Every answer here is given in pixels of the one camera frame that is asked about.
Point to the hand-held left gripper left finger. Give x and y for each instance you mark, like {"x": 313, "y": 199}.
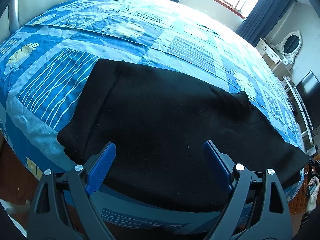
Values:
{"x": 102, "y": 165}

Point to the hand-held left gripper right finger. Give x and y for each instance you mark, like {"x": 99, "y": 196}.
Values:
{"x": 217, "y": 160}

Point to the black pants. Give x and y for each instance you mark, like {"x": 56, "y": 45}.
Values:
{"x": 160, "y": 130}

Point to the person's right hand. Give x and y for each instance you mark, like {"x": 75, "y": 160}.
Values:
{"x": 313, "y": 202}

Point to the white television stand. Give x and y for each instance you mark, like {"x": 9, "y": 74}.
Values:
{"x": 297, "y": 105}

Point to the black flat television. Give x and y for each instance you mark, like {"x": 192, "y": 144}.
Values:
{"x": 310, "y": 97}

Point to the blue patterned bedsheet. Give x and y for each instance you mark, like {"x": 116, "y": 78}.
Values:
{"x": 75, "y": 42}

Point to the white vanity with oval mirror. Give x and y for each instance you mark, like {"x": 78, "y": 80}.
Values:
{"x": 291, "y": 43}

